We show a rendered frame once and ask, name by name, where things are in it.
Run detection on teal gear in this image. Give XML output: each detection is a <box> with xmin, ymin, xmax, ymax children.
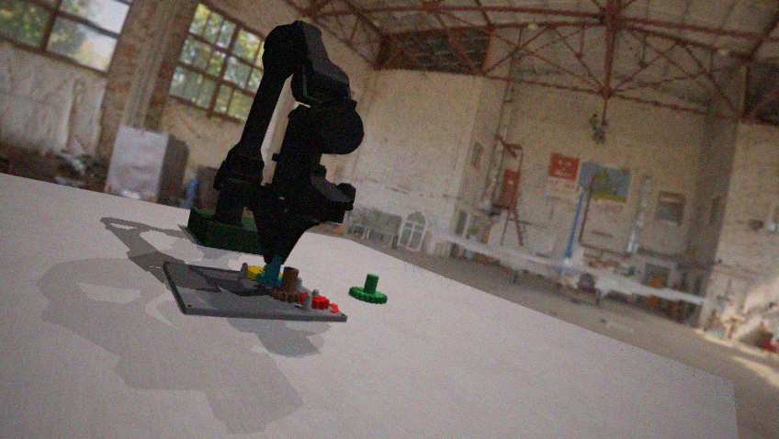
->
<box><xmin>255</xmin><ymin>254</ymin><xmax>282</xmax><ymax>287</ymax></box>

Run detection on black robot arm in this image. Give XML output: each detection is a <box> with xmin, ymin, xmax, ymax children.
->
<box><xmin>212</xmin><ymin>20</ymin><xmax>365</xmax><ymax>227</ymax></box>

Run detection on red gear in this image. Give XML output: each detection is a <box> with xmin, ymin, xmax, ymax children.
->
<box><xmin>299</xmin><ymin>292</ymin><xmax>330</xmax><ymax>310</ymax></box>

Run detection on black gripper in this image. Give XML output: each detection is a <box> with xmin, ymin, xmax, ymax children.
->
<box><xmin>220</xmin><ymin>147</ymin><xmax>325</xmax><ymax>265</ymax></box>

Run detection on yellow gear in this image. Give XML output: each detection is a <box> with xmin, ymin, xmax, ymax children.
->
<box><xmin>247</xmin><ymin>265</ymin><xmax>283</xmax><ymax>280</ymax></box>

